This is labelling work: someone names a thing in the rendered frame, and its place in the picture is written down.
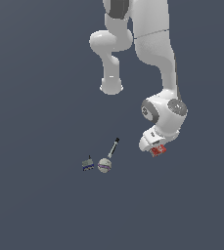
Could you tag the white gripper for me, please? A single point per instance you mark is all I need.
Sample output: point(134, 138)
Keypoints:
point(148, 140)

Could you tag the red box with white print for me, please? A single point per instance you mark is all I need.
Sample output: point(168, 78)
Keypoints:
point(157, 150)

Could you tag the black and white marker pen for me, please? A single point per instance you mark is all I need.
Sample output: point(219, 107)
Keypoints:
point(113, 148)

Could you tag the white ball with purple stripe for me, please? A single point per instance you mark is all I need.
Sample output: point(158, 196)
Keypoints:
point(104, 165)

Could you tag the small grey and blue box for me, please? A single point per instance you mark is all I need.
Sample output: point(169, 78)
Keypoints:
point(88, 165)

